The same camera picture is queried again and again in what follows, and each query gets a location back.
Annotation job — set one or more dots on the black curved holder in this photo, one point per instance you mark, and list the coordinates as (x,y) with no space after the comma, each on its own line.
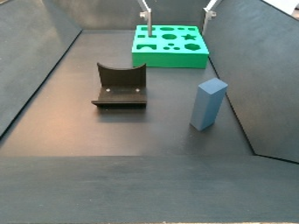
(122,87)

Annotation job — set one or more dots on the green foam shape board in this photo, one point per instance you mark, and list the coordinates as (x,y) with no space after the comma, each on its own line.
(174,46)

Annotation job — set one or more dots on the blue rectangular block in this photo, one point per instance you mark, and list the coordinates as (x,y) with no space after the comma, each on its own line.
(210,95)

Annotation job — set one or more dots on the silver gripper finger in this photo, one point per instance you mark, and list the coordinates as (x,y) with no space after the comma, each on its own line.
(210,14)
(146,14)

